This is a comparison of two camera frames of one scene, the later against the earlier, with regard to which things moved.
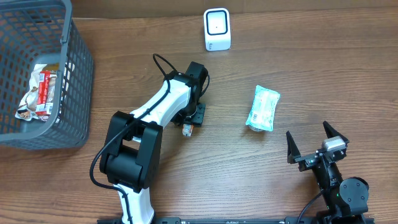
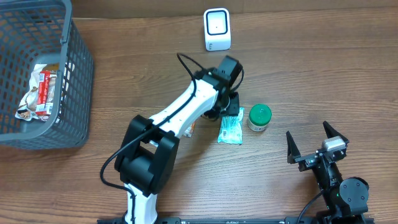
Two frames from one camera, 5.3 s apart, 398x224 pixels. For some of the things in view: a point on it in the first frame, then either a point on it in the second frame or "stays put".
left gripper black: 198,115 -> 233,106
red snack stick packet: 43,107 stays put
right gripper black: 311,158 stays put
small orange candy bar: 187,130 stays put
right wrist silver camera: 336,143 stays put
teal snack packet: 262,116 -> 231,128
